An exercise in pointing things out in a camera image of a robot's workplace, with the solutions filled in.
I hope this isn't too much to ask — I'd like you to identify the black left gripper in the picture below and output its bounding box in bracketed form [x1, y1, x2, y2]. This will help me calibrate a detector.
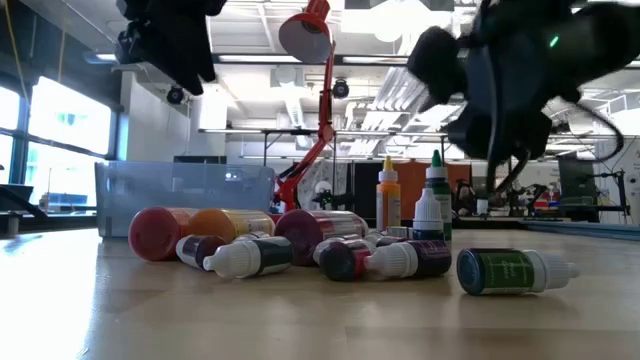
[119, 0, 229, 96]

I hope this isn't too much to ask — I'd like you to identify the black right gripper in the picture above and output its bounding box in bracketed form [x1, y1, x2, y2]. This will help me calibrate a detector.
[407, 0, 576, 161]

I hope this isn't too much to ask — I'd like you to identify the large green colouring bottle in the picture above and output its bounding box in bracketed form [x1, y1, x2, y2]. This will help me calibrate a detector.
[424, 149, 454, 242]

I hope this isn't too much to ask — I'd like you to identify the large orange colouring bottle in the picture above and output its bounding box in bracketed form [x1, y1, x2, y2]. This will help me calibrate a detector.
[375, 155, 402, 232]

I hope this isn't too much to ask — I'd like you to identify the translucent grey plastic bin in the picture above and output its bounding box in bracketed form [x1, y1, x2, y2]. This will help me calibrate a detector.
[94, 160, 277, 239]

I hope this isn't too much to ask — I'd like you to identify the large yellow colouring bottle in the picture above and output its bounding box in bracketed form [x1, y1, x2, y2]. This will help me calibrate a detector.
[188, 208, 276, 244]

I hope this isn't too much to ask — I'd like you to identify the small leaf green colouring bottle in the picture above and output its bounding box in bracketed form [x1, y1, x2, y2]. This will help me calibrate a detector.
[455, 248, 581, 297]

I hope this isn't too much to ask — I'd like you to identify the large red-orange colouring bottle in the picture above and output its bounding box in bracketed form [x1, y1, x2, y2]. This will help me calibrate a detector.
[128, 207, 201, 263]

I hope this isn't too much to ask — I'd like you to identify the small dark red colouring bottle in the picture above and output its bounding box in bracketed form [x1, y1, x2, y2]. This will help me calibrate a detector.
[175, 234, 226, 271]

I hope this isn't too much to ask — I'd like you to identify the small red-label colouring bottle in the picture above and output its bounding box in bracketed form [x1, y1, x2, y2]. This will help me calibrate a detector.
[318, 239, 374, 283]

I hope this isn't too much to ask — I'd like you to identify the large burgundy colouring bottle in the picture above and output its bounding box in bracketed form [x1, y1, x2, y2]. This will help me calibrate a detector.
[274, 209, 370, 267]

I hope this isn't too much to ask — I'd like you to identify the small dark green colouring bottle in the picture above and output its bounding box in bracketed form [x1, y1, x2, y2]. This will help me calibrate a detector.
[202, 236, 295, 280]

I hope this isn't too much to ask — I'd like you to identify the long ceiling light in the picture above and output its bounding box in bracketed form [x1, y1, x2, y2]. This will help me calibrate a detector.
[342, 54, 410, 66]
[218, 53, 301, 63]

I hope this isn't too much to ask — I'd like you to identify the orange partition panel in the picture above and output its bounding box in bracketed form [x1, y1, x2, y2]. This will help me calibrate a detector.
[388, 162, 472, 219]

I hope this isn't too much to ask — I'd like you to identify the red desk lamp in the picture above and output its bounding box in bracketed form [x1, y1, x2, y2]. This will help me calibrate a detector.
[273, 0, 337, 214]

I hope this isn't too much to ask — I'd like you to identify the black monitor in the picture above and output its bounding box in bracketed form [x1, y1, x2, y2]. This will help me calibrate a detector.
[558, 158, 600, 222]

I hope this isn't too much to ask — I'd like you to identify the large window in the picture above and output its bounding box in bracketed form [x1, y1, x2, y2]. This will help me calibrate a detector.
[0, 74, 114, 211]

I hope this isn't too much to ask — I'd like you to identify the black partition panel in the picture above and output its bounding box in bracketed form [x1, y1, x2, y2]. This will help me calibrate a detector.
[348, 160, 381, 219]

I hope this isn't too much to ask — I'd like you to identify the small purple colouring bottle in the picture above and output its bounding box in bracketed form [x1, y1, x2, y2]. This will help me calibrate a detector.
[363, 240, 453, 280]

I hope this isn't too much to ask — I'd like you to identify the black background stand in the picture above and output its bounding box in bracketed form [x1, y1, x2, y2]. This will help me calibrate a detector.
[574, 168, 630, 214]

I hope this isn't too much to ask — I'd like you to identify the grey side desk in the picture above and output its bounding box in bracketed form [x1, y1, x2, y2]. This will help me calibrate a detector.
[0, 183, 50, 239]

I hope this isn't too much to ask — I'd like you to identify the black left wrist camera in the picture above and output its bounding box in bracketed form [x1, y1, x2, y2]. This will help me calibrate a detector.
[114, 22, 150, 66]

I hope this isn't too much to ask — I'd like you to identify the black metal rack frame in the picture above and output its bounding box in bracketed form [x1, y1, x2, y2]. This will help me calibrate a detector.
[262, 128, 516, 216]

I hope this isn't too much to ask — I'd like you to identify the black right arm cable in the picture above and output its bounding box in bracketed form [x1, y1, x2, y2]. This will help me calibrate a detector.
[569, 97, 626, 164]

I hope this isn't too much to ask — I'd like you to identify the yellow hanging cable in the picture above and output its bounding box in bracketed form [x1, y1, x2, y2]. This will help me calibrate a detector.
[2, 0, 26, 104]

